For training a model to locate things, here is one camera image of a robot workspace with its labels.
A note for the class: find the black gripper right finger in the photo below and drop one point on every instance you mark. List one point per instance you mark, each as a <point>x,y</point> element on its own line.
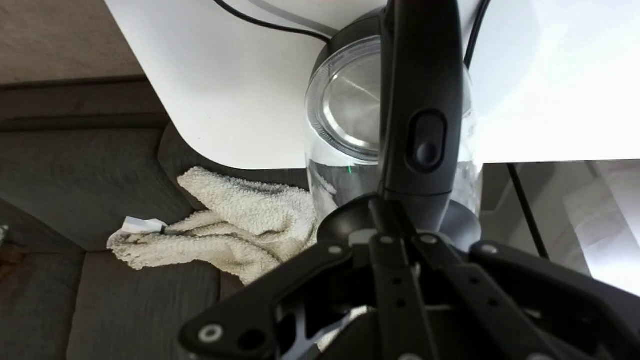
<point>533,300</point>

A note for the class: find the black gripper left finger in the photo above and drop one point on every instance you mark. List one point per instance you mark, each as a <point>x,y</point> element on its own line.
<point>390,280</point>

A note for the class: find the cream terry towel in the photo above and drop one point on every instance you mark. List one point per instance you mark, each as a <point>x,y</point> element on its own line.
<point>233,226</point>

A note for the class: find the dark grey sofa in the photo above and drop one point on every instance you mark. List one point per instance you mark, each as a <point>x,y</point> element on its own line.
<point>87,201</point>

